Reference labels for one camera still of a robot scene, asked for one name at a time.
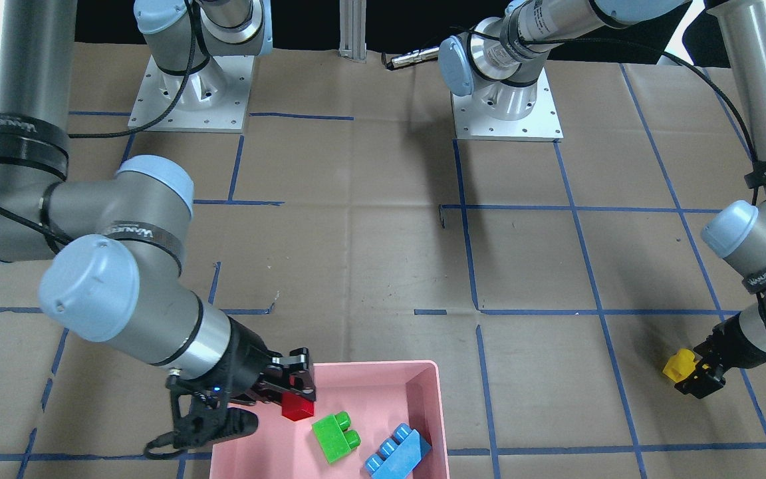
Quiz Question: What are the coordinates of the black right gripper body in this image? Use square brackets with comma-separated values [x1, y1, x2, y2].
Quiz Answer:
[213, 319, 285, 404]

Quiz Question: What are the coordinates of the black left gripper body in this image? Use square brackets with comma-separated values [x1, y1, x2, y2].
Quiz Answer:
[705, 316, 766, 371]

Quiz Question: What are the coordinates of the yellow toy block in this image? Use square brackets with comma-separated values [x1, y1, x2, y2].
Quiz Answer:
[662, 348, 698, 384]

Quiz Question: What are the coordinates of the red toy block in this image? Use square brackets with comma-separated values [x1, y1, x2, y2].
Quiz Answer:
[281, 392, 315, 422]

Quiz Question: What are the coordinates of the green toy block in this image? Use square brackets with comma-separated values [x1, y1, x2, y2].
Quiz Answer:
[311, 411, 362, 464]

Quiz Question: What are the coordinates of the blue toy block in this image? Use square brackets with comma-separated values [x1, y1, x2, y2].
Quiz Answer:
[364, 422, 432, 478]

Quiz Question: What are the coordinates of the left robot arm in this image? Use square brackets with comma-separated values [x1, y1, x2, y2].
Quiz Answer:
[434, 63, 754, 402]

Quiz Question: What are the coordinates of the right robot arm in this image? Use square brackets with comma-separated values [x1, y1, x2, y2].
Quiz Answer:
[0, 1, 315, 402]

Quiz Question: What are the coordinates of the pink plastic box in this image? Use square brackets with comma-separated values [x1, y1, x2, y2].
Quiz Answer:
[210, 360, 449, 478]

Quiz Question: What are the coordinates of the aluminium frame post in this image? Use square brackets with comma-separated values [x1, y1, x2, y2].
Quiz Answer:
[338, 0, 367, 63]

